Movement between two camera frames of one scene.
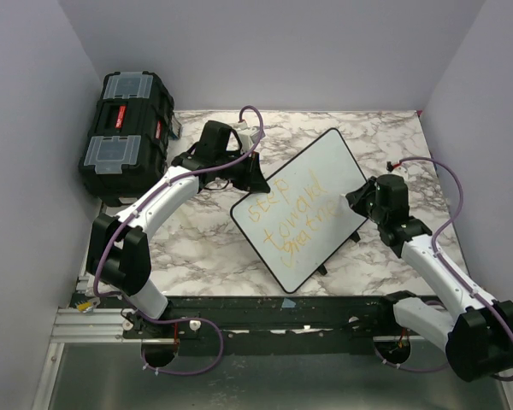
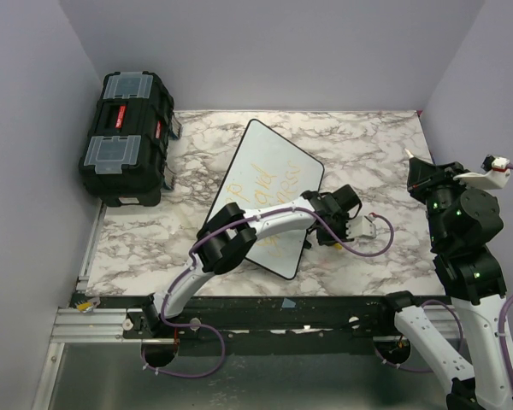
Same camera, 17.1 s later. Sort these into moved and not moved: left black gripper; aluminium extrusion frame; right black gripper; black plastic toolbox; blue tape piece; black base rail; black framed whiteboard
Moved: right black gripper; black framed whiteboard; left black gripper
Not moved: blue tape piece; black base rail; black plastic toolbox; aluminium extrusion frame
